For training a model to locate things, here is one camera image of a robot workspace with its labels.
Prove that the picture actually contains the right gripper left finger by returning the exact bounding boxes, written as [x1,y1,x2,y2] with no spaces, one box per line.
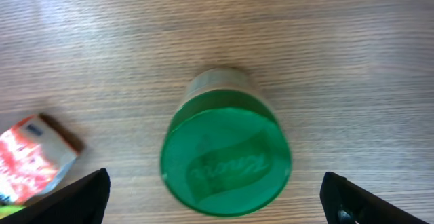
[1,168,111,224]

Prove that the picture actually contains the orange white snack packet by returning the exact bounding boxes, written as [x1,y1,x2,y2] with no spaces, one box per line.
[1,113,85,205]

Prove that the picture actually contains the colourful gummy candy bag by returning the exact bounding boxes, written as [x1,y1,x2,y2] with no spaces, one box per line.
[0,205,24,219]

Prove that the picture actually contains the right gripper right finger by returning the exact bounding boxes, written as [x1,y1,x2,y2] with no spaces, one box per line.
[319,172,428,224]

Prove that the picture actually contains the green lid jar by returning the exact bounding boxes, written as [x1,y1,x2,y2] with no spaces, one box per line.
[160,67,292,218]

